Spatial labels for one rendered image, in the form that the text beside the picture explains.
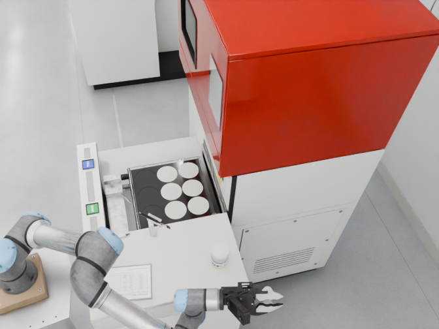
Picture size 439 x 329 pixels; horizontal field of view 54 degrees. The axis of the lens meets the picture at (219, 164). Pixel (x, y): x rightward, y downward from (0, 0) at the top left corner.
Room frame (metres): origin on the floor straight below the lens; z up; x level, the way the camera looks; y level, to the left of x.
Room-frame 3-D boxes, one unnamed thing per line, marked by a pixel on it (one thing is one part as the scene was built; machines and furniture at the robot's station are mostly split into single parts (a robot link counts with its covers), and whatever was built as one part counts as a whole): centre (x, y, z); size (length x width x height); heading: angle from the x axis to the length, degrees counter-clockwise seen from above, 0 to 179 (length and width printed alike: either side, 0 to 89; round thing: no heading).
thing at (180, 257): (0.79, 0.19, 0.89); 0.62 x 0.35 x 0.14; 108
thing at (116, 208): (1.09, 0.47, 0.87); 0.36 x 0.08 x 0.03; 18
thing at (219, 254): (0.81, -0.03, 1.01); 0.07 x 0.07 x 0.10
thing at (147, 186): (1.19, 0.22, 0.90); 0.34 x 0.34 x 0.01; 18
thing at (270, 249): (1.55, -0.26, 0.41); 0.82 x 0.71 x 0.82; 18
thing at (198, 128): (1.44, 0.07, 1.02); 0.82 x 0.03 x 0.40; 18
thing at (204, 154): (1.27, 0.03, 0.89); 0.44 x 0.02 x 0.10; 18
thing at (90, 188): (1.14, 0.59, 0.89); 0.55 x 0.09 x 0.14; 18
